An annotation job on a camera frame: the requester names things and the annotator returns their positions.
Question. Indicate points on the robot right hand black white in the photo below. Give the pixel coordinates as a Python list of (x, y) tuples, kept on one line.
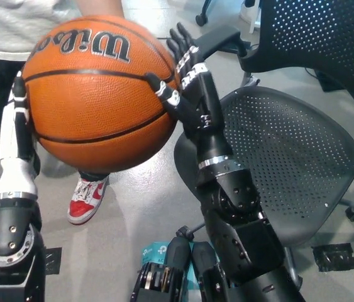
[(208, 126)]

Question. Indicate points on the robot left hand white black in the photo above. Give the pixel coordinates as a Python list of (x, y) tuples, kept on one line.
[(13, 157)]

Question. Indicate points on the orange Wilson basketball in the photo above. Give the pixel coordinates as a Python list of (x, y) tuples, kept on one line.
[(95, 119)]

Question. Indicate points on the black perforated office chair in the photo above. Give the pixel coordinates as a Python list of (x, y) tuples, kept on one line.
[(290, 151)]

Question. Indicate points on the black chair leg with caster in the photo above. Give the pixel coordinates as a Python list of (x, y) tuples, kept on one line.
[(202, 12)]

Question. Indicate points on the red and white sneaker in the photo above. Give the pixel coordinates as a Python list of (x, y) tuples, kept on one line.
[(85, 204)]

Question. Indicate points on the black floor tape patch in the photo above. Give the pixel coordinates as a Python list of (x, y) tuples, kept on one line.
[(53, 261), (335, 256)]

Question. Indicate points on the white shoe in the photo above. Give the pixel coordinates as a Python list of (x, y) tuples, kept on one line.
[(247, 12)]

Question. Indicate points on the teal router box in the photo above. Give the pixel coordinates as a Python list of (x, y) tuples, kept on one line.
[(154, 251)]

